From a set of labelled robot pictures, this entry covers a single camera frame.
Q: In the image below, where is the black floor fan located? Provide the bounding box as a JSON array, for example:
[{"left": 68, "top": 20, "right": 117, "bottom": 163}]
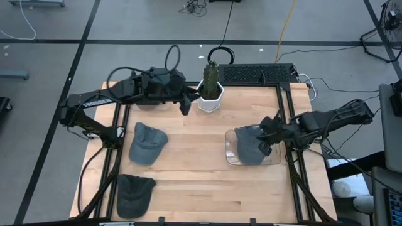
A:
[{"left": 359, "top": 0, "right": 402, "bottom": 63}]

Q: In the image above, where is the white cable loop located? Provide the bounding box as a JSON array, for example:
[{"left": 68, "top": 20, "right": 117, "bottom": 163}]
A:
[{"left": 296, "top": 73, "right": 318, "bottom": 102}]

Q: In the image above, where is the white cylinder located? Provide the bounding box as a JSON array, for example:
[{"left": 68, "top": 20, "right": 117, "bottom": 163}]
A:
[{"left": 353, "top": 195, "right": 375, "bottom": 215}]

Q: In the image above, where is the black caster base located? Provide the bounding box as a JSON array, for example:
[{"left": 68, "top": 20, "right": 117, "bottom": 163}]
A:
[{"left": 0, "top": 96, "right": 13, "bottom": 119}]

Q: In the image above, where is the yellow hanging cable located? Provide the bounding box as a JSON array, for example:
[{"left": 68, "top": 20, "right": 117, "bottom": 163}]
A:
[{"left": 274, "top": 0, "right": 298, "bottom": 63}]

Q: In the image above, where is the white round container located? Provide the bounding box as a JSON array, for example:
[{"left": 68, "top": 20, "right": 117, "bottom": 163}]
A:
[{"left": 331, "top": 181, "right": 352, "bottom": 198}]

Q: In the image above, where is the black floor bar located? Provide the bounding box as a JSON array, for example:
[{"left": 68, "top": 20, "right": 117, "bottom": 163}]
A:
[{"left": 326, "top": 150, "right": 386, "bottom": 181}]

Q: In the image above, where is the grey metal foot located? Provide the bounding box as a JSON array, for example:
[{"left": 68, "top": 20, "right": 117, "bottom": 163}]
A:
[{"left": 0, "top": 69, "right": 30, "bottom": 81}]

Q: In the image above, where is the grey desk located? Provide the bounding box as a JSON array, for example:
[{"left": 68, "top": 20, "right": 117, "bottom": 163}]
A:
[{"left": 378, "top": 83, "right": 402, "bottom": 175}]

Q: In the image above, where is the black perforated metal case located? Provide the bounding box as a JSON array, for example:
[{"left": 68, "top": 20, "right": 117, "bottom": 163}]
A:
[{"left": 219, "top": 63, "right": 298, "bottom": 85}]

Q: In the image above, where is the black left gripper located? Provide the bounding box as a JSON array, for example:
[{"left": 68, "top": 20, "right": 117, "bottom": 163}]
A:
[{"left": 141, "top": 67, "right": 201, "bottom": 106}]

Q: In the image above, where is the black floor cable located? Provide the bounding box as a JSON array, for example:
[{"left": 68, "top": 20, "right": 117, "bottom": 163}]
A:
[{"left": 275, "top": 45, "right": 362, "bottom": 63}]

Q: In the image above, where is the green cactus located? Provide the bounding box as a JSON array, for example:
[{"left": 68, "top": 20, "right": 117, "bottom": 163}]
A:
[{"left": 202, "top": 60, "right": 220, "bottom": 97}]

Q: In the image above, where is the black hanging cable with coil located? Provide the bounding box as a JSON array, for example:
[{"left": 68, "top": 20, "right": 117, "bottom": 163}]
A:
[{"left": 207, "top": 0, "right": 236, "bottom": 66}]

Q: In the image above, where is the grey trolley base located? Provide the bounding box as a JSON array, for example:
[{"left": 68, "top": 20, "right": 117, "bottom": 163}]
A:
[{"left": 8, "top": 0, "right": 66, "bottom": 8}]

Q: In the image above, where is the dark charcoal baseball cap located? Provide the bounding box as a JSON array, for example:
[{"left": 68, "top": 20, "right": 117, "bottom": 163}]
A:
[{"left": 116, "top": 174, "right": 157, "bottom": 220}]

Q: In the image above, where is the white hexagonal plant pot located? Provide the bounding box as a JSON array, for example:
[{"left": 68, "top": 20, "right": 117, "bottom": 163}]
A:
[{"left": 195, "top": 80, "right": 225, "bottom": 114}]

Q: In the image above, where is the black keyboard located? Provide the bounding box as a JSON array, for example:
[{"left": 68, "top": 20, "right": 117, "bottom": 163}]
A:
[{"left": 384, "top": 188, "right": 402, "bottom": 226}]

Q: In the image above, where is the black aluminium table frame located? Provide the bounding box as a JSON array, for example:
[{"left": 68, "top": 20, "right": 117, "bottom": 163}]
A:
[{"left": 70, "top": 80, "right": 339, "bottom": 226}]

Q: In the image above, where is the grey baseball cap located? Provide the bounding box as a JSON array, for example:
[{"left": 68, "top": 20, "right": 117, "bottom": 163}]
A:
[
  {"left": 128, "top": 122, "right": 169, "bottom": 166},
  {"left": 234, "top": 124, "right": 268, "bottom": 166}
]

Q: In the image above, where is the black desk device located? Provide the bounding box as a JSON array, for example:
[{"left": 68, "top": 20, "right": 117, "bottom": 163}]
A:
[{"left": 389, "top": 80, "right": 402, "bottom": 117}]

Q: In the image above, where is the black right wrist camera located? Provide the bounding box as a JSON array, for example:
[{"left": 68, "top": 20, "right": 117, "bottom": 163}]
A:
[{"left": 258, "top": 139, "right": 273, "bottom": 156}]

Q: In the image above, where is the black cable bundle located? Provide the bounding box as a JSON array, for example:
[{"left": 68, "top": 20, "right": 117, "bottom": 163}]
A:
[{"left": 178, "top": 0, "right": 209, "bottom": 18}]

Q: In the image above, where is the white floor cable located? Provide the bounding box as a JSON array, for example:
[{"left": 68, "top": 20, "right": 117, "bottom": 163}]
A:
[{"left": 0, "top": 0, "right": 37, "bottom": 41}]

